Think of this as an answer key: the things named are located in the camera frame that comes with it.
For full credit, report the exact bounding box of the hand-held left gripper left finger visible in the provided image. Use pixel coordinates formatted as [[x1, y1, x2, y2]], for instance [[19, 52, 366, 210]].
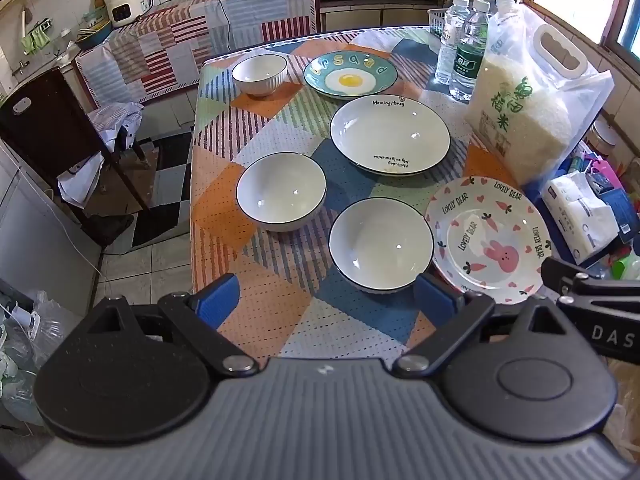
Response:
[[85, 273, 260, 377]]

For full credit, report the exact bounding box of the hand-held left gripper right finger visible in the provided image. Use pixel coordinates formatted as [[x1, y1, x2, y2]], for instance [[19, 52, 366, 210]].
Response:
[[392, 272, 571, 378]]

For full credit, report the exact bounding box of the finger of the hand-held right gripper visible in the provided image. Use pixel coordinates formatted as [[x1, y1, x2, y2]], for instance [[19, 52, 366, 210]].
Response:
[[541, 257, 640, 311]]

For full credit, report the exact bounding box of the pink rabbit plate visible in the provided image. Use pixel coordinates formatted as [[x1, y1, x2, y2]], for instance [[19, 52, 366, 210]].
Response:
[[425, 175, 552, 305]]

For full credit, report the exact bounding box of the white black-rimmed bowl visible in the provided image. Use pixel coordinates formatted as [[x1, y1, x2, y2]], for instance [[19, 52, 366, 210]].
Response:
[[235, 153, 327, 233], [328, 198, 435, 295]]

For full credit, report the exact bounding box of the white deep plate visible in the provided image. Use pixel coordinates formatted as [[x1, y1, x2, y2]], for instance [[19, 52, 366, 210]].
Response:
[[329, 94, 452, 177]]

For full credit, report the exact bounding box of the teal fried egg plate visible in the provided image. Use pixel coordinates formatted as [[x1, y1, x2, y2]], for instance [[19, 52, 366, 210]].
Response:
[[303, 51, 399, 100]]

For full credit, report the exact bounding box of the patchwork tablecloth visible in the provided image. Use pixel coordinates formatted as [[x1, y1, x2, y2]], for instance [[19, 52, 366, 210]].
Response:
[[189, 26, 548, 361]]

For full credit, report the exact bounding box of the green cup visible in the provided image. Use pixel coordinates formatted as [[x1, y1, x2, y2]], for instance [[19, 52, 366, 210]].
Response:
[[610, 252, 640, 281]]

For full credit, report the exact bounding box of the white tissue pack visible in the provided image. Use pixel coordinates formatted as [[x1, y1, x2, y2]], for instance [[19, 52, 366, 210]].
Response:
[[542, 172, 633, 266]]

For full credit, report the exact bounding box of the blue packet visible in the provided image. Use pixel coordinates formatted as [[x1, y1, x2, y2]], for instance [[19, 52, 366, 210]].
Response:
[[585, 160, 640, 241]]

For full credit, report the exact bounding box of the clear plastic bag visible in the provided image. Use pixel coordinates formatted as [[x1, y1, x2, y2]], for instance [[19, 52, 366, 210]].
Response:
[[0, 290, 83, 426]]

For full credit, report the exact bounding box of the clear bag of rice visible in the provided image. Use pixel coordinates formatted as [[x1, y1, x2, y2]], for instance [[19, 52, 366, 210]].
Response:
[[465, 0, 615, 188]]

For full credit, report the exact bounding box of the striped cloth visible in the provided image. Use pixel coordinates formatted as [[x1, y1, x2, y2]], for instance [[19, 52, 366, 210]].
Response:
[[87, 102, 146, 151]]

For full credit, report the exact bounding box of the small white ribbed bowl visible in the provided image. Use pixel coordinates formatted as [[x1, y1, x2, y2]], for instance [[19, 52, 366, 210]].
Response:
[[231, 53, 289, 98]]

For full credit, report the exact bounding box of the green label water bottle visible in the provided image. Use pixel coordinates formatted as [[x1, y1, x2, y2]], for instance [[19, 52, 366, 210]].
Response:
[[449, 0, 491, 102]]

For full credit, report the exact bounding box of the dark wooden chair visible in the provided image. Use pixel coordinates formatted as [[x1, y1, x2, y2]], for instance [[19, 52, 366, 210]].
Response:
[[0, 67, 151, 241]]

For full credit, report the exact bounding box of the patchwork counter cloth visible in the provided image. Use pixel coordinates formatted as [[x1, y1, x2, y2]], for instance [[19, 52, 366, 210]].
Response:
[[75, 0, 321, 106]]

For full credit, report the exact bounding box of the white label water bottle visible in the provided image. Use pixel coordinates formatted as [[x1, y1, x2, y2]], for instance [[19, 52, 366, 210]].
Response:
[[434, 0, 473, 86]]

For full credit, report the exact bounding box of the white plastic basket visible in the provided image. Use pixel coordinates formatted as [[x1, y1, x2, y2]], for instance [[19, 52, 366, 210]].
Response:
[[427, 7, 453, 36]]

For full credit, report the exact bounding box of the teal basin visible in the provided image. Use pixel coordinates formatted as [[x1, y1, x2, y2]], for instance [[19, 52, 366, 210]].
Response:
[[75, 17, 113, 51]]

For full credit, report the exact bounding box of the white rice cooker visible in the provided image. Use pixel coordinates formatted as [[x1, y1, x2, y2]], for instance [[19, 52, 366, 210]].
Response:
[[107, 0, 151, 28]]

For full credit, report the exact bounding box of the green cloth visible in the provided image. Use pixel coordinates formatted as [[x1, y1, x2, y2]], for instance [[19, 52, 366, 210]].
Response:
[[21, 30, 51, 56]]

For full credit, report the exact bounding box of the black power cord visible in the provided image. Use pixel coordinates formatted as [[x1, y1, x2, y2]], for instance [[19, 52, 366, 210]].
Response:
[[214, 0, 235, 55]]

